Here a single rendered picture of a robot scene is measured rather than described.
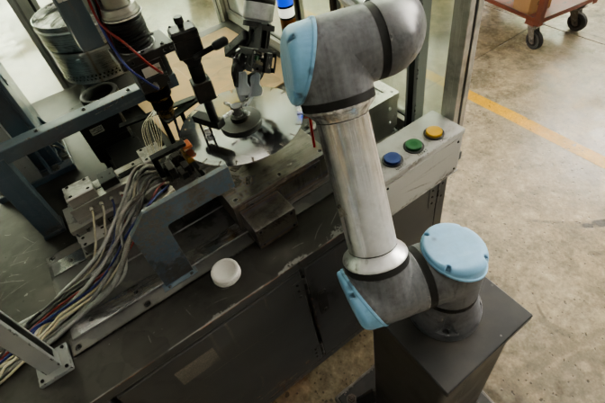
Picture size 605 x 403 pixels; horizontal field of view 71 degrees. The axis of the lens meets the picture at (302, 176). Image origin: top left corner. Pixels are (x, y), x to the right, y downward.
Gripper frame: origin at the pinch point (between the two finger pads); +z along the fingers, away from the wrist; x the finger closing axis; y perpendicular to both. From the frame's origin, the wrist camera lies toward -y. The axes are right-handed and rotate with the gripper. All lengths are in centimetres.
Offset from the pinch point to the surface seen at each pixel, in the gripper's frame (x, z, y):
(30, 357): -52, 50, 15
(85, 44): -36.4, -9.6, -6.8
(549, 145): 179, 15, 11
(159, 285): -24, 43, 11
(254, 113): 1.8, 2.7, 2.7
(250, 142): -2.9, 8.3, 10.0
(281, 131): 4.0, 4.9, 12.7
